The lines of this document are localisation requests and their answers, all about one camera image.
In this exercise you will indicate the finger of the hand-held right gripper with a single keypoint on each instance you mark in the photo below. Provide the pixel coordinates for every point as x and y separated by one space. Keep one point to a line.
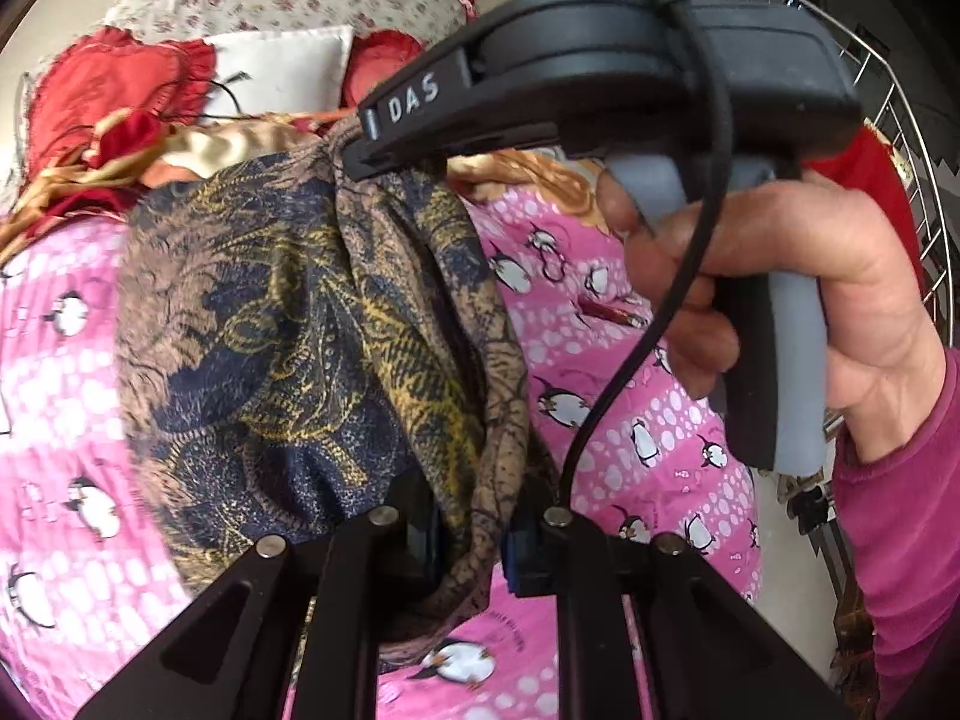
409 101

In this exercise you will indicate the small red pillow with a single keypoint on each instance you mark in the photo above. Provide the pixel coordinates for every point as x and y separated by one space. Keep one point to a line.
382 60

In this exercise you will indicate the person's right forearm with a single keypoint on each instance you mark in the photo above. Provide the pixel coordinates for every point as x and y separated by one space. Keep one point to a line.
915 540

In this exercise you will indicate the person's right hand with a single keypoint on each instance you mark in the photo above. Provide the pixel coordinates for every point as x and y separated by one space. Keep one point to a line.
862 315

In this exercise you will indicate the red pen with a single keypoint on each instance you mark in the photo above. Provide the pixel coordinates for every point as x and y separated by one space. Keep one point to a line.
611 313

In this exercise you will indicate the brown blue paisley garment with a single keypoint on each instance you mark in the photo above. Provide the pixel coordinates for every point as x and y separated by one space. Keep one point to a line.
300 315

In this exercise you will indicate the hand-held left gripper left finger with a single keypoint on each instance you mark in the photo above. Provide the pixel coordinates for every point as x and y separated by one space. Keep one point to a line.
420 546

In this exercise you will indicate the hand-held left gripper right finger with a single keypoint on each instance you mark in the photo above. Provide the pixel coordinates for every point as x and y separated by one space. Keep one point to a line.
514 566

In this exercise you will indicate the red cloth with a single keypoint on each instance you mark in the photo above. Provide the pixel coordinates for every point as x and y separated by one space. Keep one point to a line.
877 165

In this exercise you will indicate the white pillow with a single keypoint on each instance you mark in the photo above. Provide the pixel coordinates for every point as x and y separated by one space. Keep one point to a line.
292 67

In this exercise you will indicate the pink penguin print blanket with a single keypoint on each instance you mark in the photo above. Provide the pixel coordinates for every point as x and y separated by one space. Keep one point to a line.
637 390

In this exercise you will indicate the red gold floral blanket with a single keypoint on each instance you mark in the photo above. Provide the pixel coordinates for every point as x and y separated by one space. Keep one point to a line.
187 146

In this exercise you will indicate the red ruffled pillow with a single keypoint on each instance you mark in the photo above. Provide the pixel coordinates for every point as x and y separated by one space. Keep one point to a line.
112 82

